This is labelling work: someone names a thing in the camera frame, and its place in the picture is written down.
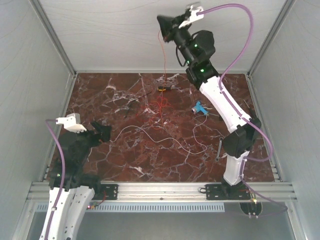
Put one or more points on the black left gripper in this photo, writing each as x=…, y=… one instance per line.
x=105, y=131

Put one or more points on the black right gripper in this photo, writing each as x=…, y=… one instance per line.
x=166, y=23

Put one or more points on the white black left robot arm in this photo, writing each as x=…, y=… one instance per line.
x=71, y=191

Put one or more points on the yellow black screwdriver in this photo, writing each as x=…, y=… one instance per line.
x=166, y=88

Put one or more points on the blue plastic tool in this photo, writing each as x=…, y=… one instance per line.
x=199, y=108

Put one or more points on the silver combination wrench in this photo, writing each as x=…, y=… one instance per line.
x=217, y=158

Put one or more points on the black precision screwdriver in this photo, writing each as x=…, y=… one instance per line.
x=251, y=110

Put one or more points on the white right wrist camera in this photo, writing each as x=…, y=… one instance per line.
x=193, y=13

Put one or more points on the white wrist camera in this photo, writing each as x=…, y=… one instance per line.
x=193, y=13
x=71, y=123

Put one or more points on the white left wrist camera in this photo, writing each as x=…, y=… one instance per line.
x=71, y=123

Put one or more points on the grey slotted cable duct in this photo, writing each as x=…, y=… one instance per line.
x=159, y=207

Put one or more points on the aluminium front rail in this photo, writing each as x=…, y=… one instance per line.
x=189, y=192

